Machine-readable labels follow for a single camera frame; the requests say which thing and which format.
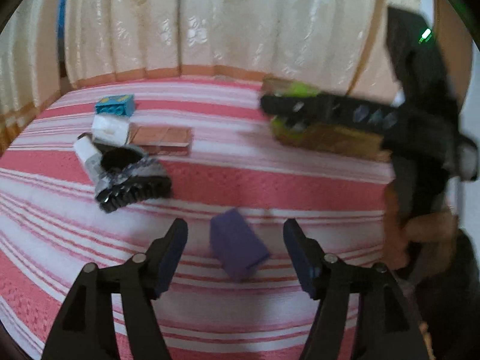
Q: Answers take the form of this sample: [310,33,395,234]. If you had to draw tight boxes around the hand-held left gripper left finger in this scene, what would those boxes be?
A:
[40,217,189,360]

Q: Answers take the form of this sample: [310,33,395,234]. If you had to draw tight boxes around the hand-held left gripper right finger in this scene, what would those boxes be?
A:
[283,218,430,360]

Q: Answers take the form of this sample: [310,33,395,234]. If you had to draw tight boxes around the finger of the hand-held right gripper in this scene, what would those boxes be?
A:
[259,93,399,136]

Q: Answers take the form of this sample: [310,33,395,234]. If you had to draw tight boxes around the gold metal tin box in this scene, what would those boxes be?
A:
[260,77,392,163]

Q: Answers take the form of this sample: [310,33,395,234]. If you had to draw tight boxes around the lime green item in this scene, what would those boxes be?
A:
[271,82,319,136]

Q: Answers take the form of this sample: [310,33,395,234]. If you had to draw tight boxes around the purple block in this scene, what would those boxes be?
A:
[209,208,271,282]

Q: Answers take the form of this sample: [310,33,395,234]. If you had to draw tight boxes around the black silver hair claw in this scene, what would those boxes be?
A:
[94,146,173,214]

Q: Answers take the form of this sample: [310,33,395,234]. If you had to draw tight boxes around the white cardboard box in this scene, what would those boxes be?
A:
[92,115,132,146]

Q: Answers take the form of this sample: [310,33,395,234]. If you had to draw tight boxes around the person's right hand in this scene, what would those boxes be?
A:
[383,185,459,271]

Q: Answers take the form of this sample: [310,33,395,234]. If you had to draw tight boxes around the pink white striped blanket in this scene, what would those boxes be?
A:
[0,76,426,360]

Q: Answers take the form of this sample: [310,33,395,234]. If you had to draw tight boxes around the cream floral curtain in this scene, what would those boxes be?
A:
[62,0,437,96]
[0,0,67,154]

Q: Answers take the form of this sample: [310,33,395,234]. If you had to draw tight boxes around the small white grey bottle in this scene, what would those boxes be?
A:
[73,135,106,184]

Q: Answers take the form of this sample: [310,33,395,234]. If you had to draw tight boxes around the teal patterned box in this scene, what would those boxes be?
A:
[94,94,136,118]

